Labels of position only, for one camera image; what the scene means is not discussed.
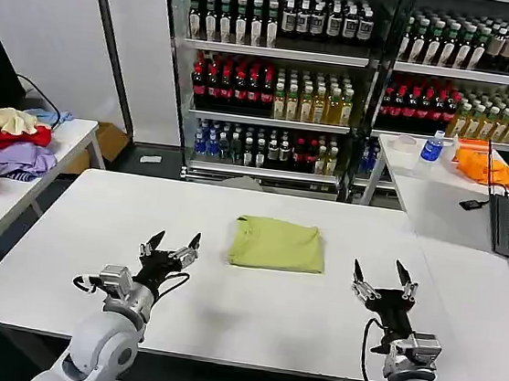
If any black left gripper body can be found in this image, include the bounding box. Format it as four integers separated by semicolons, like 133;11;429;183
131;245;185;302

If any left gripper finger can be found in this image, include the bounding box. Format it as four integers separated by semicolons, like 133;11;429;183
169;229;204;270
138;228;167;259

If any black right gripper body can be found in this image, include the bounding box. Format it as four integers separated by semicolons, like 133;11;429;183
358;284;420;346

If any black monitor cable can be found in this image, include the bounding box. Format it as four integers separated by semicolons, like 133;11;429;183
11;73;69;132

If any green shirt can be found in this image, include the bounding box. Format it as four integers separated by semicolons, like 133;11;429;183
226;213;331;277

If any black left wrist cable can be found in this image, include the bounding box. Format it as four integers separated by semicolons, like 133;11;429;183
156;270;192;302

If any cream cloth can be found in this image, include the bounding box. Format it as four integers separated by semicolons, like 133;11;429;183
0;105;42;144

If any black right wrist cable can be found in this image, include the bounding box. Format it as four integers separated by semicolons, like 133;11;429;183
356;316;388;381

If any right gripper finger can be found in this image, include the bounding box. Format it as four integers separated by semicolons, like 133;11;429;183
390;259;422;302
349;257;386;302

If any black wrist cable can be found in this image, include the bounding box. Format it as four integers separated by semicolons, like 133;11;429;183
356;316;388;381
156;270;192;302

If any purple cloth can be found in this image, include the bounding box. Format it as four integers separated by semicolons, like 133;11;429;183
0;139;61;185

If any light blue cloth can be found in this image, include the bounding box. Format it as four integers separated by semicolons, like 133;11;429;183
22;104;75;130

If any cardboard box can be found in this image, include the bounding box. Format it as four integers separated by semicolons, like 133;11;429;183
60;117;133;180

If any white side table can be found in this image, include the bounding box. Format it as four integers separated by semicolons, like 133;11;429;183
0;109;111;302
355;130;509;257

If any steel shelf with bottles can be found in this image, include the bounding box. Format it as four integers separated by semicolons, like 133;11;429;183
140;0;390;203
352;0;509;220

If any black slanted frame pole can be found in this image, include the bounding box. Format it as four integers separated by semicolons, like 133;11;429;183
68;0;149;141

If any orange cloth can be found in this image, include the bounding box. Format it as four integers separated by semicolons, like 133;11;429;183
451;136;509;193

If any grey rounded object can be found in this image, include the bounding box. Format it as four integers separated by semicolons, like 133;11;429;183
221;174;264;191

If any blue label water bottle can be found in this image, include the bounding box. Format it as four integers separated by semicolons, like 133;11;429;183
418;129;447;170

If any red cloth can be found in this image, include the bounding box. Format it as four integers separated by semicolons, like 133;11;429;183
0;121;55;163

